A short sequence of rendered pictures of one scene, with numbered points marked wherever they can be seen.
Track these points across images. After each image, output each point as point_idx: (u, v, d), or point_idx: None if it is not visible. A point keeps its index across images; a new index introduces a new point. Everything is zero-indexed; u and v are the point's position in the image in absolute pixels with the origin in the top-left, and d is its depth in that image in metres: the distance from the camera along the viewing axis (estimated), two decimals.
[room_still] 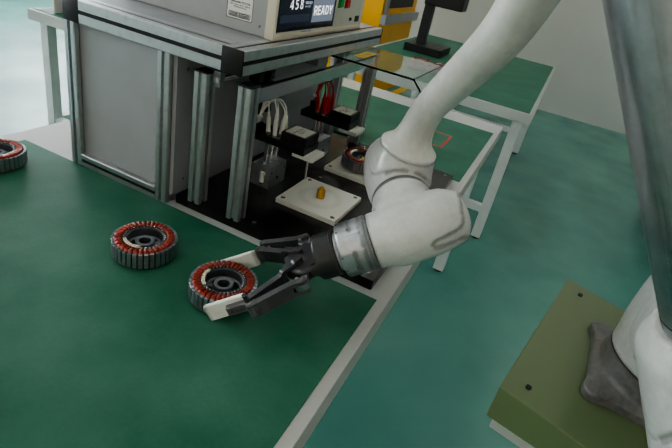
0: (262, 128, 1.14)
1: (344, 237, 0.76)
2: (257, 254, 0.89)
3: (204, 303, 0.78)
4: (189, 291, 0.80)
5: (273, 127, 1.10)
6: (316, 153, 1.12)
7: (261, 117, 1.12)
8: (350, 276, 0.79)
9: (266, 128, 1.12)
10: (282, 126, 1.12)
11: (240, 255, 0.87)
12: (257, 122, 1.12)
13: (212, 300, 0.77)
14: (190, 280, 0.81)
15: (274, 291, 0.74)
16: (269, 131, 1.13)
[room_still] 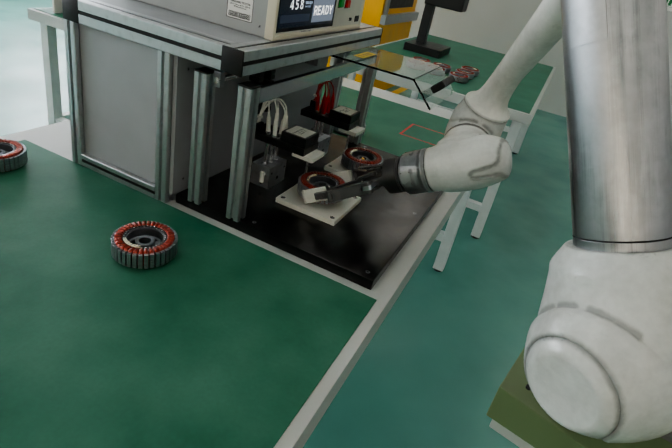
0: (262, 128, 1.14)
1: (406, 158, 0.99)
2: (354, 175, 1.17)
3: (303, 190, 1.10)
4: (298, 183, 1.13)
5: (273, 127, 1.10)
6: (316, 153, 1.12)
7: (261, 117, 1.12)
8: (407, 192, 1.01)
9: (266, 128, 1.12)
10: (282, 126, 1.12)
11: (341, 171, 1.17)
12: (257, 122, 1.12)
13: (308, 188, 1.09)
14: (300, 176, 1.14)
15: (346, 186, 1.02)
16: (269, 131, 1.13)
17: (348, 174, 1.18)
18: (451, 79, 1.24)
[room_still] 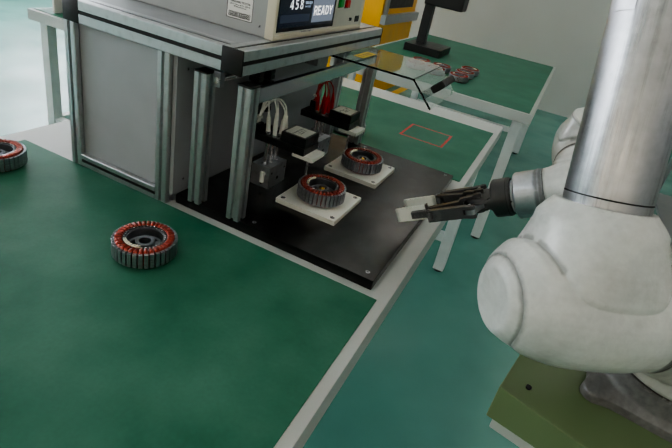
0: (262, 128, 1.14)
1: None
2: (424, 212, 1.00)
3: (303, 193, 1.10)
4: (297, 186, 1.14)
5: (273, 127, 1.10)
6: (316, 153, 1.12)
7: (261, 117, 1.12)
8: None
9: (266, 128, 1.12)
10: (282, 126, 1.12)
11: (419, 219, 1.03)
12: (257, 122, 1.12)
13: (308, 191, 1.09)
14: (300, 179, 1.14)
15: None
16: (269, 131, 1.13)
17: (418, 216, 1.01)
18: (451, 79, 1.24)
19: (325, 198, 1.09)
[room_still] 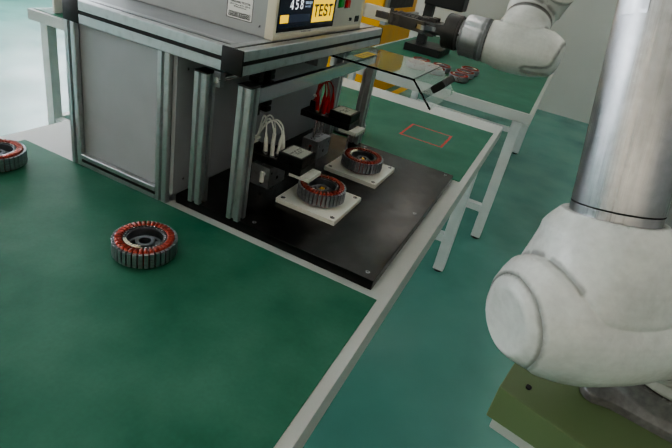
0: (260, 148, 1.16)
1: None
2: (387, 14, 1.12)
3: (303, 193, 1.10)
4: (297, 186, 1.14)
5: (270, 147, 1.12)
6: (312, 173, 1.14)
7: (259, 137, 1.14)
8: None
9: (263, 148, 1.15)
10: (279, 146, 1.14)
11: (379, 20, 1.15)
12: (255, 142, 1.14)
13: (308, 191, 1.09)
14: (300, 179, 1.14)
15: None
16: (266, 151, 1.15)
17: (381, 16, 1.13)
18: (451, 79, 1.24)
19: (325, 198, 1.09)
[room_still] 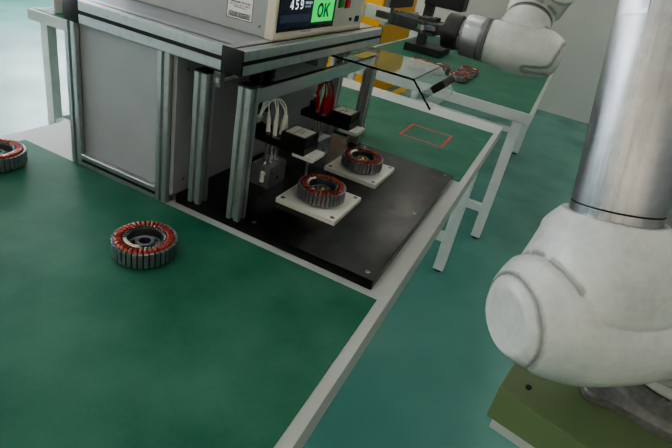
0: (262, 128, 1.14)
1: None
2: (388, 14, 1.12)
3: (303, 193, 1.10)
4: (297, 186, 1.14)
5: (273, 127, 1.10)
6: (316, 153, 1.12)
7: (261, 117, 1.12)
8: None
9: (266, 128, 1.12)
10: (282, 126, 1.12)
11: (380, 20, 1.15)
12: (257, 122, 1.12)
13: (308, 191, 1.09)
14: (300, 179, 1.14)
15: None
16: (269, 131, 1.13)
17: (381, 15, 1.13)
18: (451, 79, 1.24)
19: (325, 198, 1.09)
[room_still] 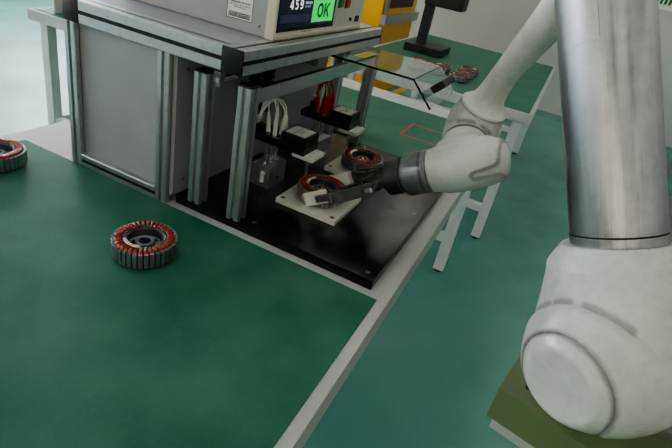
0: (262, 128, 1.14)
1: None
2: (326, 196, 1.05)
3: (303, 193, 1.10)
4: (297, 186, 1.14)
5: (273, 127, 1.10)
6: (316, 153, 1.12)
7: (261, 117, 1.12)
8: None
9: (266, 128, 1.12)
10: (282, 126, 1.12)
11: (323, 202, 1.08)
12: (257, 122, 1.12)
13: (308, 191, 1.09)
14: (300, 179, 1.14)
15: None
16: (269, 131, 1.13)
17: (321, 200, 1.06)
18: (451, 79, 1.24)
19: None
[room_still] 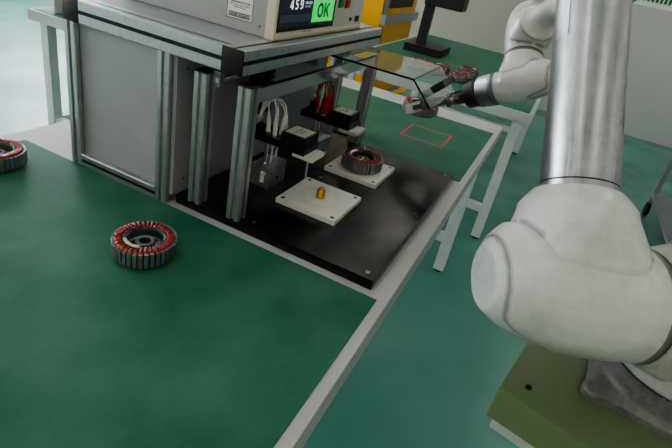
0: (262, 128, 1.14)
1: None
2: (420, 104, 1.46)
3: (406, 105, 1.52)
4: (403, 102, 1.56)
5: (273, 127, 1.10)
6: (316, 153, 1.12)
7: (261, 117, 1.12)
8: None
9: (266, 128, 1.12)
10: (282, 126, 1.12)
11: (418, 111, 1.49)
12: (257, 122, 1.12)
13: (409, 103, 1.51)
14: (406, 98, 1.56)
15: None
16: (269, 131, 1.13)
17: (416, 107, 1.47)
18: (451, 79, 1.24)
19: None
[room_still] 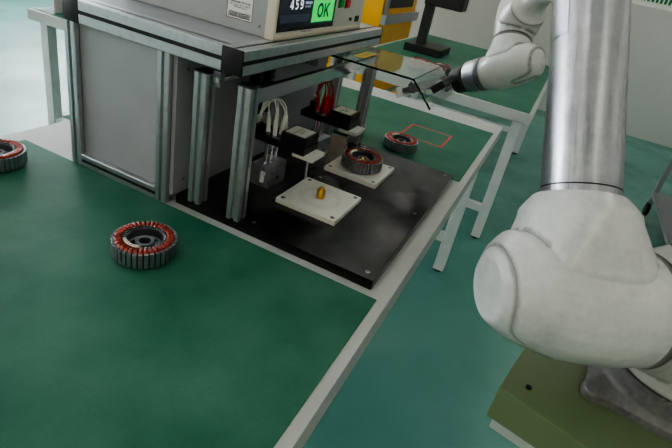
0: (262, 128, 1.14)
1: None
2: (409, 87, 1.45)
3: (385, 140, 1.60)
4: None
5: (273, 127, 1.10)
6: (316, 153, 1.12)
7: (261, 117, 1.12)
8: None
9: (266, 128, 1.12)
10: (282, 126, 1.12)
11: (408, 95, 1.48)
12: (257, 122, 1.12)
13: (388, 138, 1.59)
14: (388, 133, 1.64)
15: None
16: (269, 131, 1.13)
17: (405, 90, 1.46)
18: (451, 79, 1.24)
19: (398, 144, 1.57)
